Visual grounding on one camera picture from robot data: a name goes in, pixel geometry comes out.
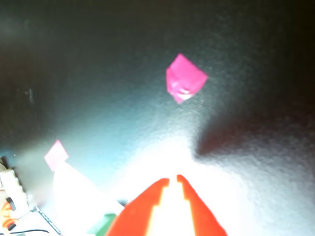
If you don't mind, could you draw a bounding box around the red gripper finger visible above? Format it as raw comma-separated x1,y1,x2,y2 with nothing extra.
176,174,228,236
105,178,170,236

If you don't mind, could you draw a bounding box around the pink cube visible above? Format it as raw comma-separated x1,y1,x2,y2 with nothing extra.
166,53,209,105

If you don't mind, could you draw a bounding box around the green cube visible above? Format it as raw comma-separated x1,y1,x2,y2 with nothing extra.
86,213,118,236

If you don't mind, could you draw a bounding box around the pale pink tape square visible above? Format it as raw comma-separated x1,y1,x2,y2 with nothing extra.
44,139,69,172

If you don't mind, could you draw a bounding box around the white paper grid sheet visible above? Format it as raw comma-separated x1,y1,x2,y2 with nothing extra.
53,161,128,236

